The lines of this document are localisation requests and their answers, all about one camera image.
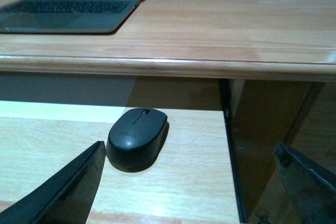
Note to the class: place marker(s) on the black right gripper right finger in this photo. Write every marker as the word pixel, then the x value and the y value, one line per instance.
pixel 310 187

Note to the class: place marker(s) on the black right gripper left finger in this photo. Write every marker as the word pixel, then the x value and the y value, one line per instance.
pixel 67 196

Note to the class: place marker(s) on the black wireless mouse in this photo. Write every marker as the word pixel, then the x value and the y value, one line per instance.
pixel 136 139

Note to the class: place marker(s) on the wooden pull-out keyboard tray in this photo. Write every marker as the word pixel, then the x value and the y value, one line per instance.
pixel 190 182

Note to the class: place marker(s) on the wooden desk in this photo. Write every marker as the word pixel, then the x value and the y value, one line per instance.
pixel 278 56

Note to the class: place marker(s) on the grey open laptop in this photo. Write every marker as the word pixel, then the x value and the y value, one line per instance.
pixel 65 16

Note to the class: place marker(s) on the black right drawer slide rail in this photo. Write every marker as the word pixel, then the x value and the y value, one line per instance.
pixel 225 96

